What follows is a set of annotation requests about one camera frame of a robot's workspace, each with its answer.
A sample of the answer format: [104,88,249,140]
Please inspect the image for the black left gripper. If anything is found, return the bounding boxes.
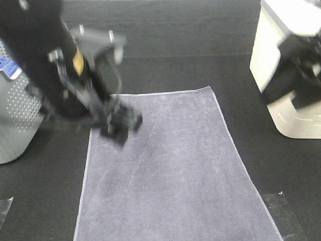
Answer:
[48,49,143,148]

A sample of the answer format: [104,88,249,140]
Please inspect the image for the clear tape strip left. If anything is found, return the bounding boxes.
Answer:
[0,197,14,227]

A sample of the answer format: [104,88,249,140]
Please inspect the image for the clear tape strip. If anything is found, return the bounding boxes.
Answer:
[0,197,14,227]
[262,191,308,241]

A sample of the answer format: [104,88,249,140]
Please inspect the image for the grey perforated laundry basket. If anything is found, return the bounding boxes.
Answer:
[1,42,44,164]

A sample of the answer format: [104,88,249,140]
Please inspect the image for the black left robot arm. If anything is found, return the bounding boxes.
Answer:
[1,1,143,145]

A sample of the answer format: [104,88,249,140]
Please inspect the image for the grey towel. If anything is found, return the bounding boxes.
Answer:
[73,86,282,240]

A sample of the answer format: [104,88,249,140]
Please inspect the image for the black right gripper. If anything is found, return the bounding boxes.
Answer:
[261,35,320,109]

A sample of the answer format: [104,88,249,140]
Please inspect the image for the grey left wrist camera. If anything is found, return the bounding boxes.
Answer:
[70,25,127,70]

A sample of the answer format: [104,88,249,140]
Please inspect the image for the blue towel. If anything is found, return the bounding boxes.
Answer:
[1,57,22,79]

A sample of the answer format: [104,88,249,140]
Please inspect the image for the cream white storage basket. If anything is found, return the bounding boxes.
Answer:
[249,1,320,139]

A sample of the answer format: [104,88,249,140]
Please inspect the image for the clear tape strip right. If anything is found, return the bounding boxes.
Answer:
[262,191,308,241]

